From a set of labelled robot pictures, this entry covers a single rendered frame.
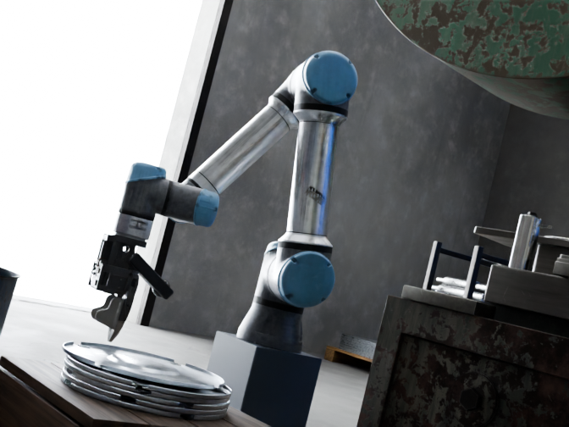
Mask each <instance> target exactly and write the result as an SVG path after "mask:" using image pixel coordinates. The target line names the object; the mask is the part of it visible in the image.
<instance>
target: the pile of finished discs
mask: <svg viewBox="0 0 569 427"><path fill-rule="evenodd" d="M103 368H107V367H101V368H98V367H96V366H93V365H90V364H88V363H84V362H81V361H80V360H78V359H75V358H72V357H71V356H70V355H68V354H67V355H66V358H65V359H64V367H63V371H62V373H61V376H60V377H61V381H62V382H63V383H64V384H65V385H68V386H69V387H71V388H72V389H74V390H76V391H78V392H81V393H83V394H85V395H87V396H89V397H94V398H96V399H98V400H101V401H104V402H109V403H112V404H114V405H118V406H120V407H124V408H130V409H134V410H137V411H141V412H145V413H152V414H156V415H162V416H166V417H172V418H178V419H184V418H183V417H180V415H183V416H186V419H193V420H215V419H222V418H224V417H225V415H226V413H227V410H228V408H229V404H230V400H229V398H230V396H231V394H232V393H231V392H232V390H231V389H230V388H229V387H228V386H226V385H225V384H224V385H223V387H221V388H218V389H195V388H187V387H181V386H175V385H165V384H161V383H157V382H152V381H148V380H141V379H137V378H134V377H130V376H127V375H123V374H118V373H114V372H112V371H108V370H106V369H103ZM107 369H108V368H107ZM81 387H82V388H81Z"/></svg>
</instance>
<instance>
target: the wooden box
mask: <svg viewBox="0 0 569 427"><path fill-rule="evenodd" d="M0 366H1V367H2V368H0V427H271V426H269V425H267V424H264V423H263V422H261V421H259V420H257V419H254V418H253V417H251V416H249V415H247V414H245V413H243V412H241V411H239V410H237V409H235V408H232V407H231V406H229V408H228V410H227V413H226V415H225V417H224V418H222V419H215V420H193V419H186V416H183V415H180V417H183V418H184V419H178V418H172V417H166V416H162V415H156V414H152V413H145V412H141V411H137V410H134V409H130V408H124V407H120V406H118V405H114V404H112V403H109V402H104V401H101V400H98V399H96V398H94V397H91V396H87V395H85V394H83V393H81V392H78V391H76V390H74V389H72V388H71V387H69V386H68V385H65V384H64V383H63V382H62V381H61V377H60V376H61V373H62V371H63V367H64V364H63V363H49V362H46V361H40V360H34V359H27V358H16V357H10V356H3V355H1V357H0Z"/></svg>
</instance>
